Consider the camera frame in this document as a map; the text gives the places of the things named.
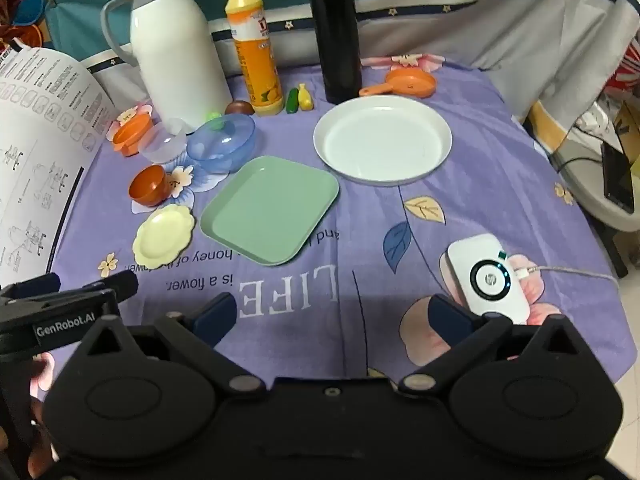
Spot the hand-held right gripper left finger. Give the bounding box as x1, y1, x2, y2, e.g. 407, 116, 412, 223
79, 292, 267, 396

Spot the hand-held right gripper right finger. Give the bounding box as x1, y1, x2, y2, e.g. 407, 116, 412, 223
398, 294, 584, 396

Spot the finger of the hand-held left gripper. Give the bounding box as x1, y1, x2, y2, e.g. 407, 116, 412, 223
0, 273, 61, 299
84, 270, 140, 304

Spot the yellow flower-shaped plate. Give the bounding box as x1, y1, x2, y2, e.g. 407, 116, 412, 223
132, 204, 196, 269

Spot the green square plate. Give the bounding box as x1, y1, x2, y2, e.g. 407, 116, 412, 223
199, 156, 340, 267

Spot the blue transparent bowl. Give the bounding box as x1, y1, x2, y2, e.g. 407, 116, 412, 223
186, 113, 257, 174

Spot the white round plate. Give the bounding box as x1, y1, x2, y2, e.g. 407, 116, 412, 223
313, 96, 453, 187

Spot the person's left hand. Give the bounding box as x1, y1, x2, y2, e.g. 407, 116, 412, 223
30, 351, 57, 392

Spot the white pocket device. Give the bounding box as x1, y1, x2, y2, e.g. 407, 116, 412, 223
446, 233, 531, 326

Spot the brown small bowl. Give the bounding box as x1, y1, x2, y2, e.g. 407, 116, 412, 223
128, 164, 169, 209

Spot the purple floral tablecloth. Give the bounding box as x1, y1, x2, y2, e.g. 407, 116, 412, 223
50, 54, 638, 397

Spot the clear small bowl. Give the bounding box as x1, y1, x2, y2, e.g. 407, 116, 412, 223
138, 118, 188, 165

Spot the orange toy pot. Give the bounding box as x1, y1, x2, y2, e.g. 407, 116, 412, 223
111, 112, 153, 157

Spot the printed instruction sheet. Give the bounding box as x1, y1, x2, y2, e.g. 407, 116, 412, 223
0, 47, 119, 291

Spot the grey side table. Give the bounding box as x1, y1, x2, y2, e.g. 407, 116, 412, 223
550, 130, 640, 232

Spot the yellow striped cloth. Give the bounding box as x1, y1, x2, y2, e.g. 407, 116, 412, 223
522, 100, 586, 156

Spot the black phone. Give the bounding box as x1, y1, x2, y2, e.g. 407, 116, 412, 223
602, 142, 637, 213

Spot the white thermos jug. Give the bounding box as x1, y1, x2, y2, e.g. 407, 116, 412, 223
101, 0, 233, 136

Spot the orange toy pan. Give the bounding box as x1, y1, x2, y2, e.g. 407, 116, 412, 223
359, 68, 438, 100

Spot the white power strip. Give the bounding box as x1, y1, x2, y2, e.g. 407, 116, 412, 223
575, 105, 613, 136

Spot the orange dish soap bottle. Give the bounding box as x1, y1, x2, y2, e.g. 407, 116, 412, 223
224, 0, 285, 118

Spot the yellow box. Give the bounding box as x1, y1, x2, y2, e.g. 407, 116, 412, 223
612, 100, 640, 151

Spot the blue plastic object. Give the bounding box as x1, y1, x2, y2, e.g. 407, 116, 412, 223
10, 0, 46, 26

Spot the black thermos bottle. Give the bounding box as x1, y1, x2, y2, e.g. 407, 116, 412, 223
305, 0, 363, 106

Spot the grey braided cable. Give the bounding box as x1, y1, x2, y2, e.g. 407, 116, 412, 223
517, 264, 621, 287

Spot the black cable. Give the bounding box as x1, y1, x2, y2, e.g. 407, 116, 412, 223
552, 155, 606, 175

